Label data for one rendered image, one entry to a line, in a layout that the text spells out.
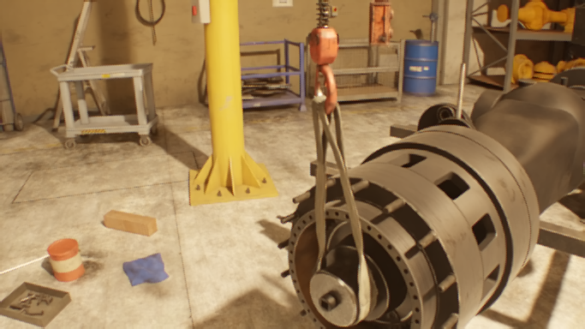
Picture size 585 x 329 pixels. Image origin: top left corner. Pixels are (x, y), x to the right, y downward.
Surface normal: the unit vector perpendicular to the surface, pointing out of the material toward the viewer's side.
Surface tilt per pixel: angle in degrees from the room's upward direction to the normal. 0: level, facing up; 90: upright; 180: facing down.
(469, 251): 59
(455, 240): 50
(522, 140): 27
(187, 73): 90
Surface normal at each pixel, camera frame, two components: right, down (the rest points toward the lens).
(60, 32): 0.30, 0.34
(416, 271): 0.54, -0.36
